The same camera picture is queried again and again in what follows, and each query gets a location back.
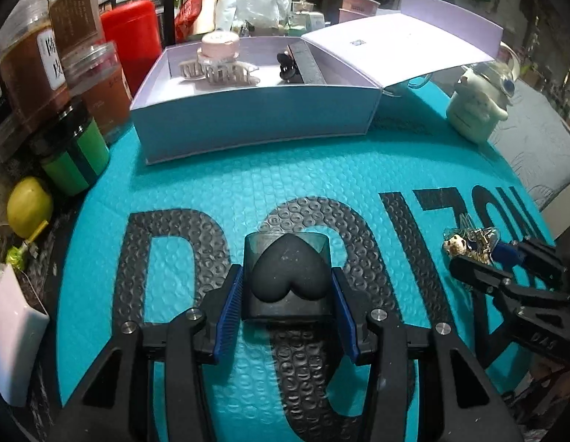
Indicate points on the red snack packet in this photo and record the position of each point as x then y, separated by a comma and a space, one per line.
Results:
186, 14

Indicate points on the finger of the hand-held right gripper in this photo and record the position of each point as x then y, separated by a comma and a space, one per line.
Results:
506, 255
478, 274

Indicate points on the beige paper pouch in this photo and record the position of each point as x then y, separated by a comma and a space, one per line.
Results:
206, 14

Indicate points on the green plastic pick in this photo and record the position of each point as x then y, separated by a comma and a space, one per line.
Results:
22, 248

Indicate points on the black hair clip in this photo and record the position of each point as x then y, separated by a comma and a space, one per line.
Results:
289, 71

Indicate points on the thick pink round case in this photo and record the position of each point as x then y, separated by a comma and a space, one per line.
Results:
219, 42

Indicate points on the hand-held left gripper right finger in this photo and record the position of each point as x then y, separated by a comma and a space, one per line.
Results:
345, 317

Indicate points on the yellow lemon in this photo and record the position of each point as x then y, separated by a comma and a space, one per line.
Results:
29, 207

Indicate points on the group of clear spice jars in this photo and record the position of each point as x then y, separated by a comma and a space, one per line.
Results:
27, 78

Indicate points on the clear glass mug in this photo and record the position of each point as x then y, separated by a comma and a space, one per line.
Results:
404, 87

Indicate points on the white cartoon dog bottle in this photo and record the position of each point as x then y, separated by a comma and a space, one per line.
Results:
469, 110

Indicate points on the pink paper cup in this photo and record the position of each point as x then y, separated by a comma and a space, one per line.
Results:
361, 2
354, 16

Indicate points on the green jar with black lid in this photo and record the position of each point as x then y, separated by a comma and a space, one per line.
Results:
78, 156

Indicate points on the white blue medicine box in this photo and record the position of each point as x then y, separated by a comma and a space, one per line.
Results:
310, 20

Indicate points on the black heart sponge case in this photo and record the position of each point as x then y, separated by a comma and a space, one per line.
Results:
287, 281

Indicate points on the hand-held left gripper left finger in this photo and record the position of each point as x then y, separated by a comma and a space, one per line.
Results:
229, 317

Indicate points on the teal bubble mailer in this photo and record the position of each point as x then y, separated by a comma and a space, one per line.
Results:
220, 184

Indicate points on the grey quilted cushion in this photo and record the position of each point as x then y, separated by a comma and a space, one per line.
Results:
533, 147

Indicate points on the pearl beige hair claw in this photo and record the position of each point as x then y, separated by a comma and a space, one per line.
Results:
220, 73

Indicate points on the lavender cardboard box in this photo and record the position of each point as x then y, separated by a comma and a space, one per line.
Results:
248, 119

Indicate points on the red plastic canister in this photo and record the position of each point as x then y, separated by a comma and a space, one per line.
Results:
133, 32

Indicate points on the clear plastic bag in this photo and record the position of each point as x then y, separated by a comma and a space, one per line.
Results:
262, 9

